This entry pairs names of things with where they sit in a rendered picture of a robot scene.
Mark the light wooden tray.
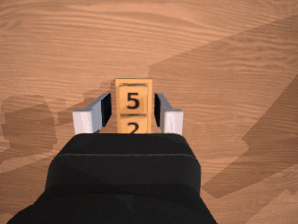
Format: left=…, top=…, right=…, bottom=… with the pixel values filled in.
left=116, top=78, right=152, bottom=133

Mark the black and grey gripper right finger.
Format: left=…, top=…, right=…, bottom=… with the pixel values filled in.
left=154, top=93, right=184, bottom=136

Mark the orange number cube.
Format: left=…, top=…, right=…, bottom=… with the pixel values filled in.
left=119, top=83, right=148, bottom=114
left=120, top=113, right=147, bottom=133

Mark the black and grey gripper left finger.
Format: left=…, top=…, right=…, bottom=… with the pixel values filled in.
left=72, top=93, right=112, bottom=135

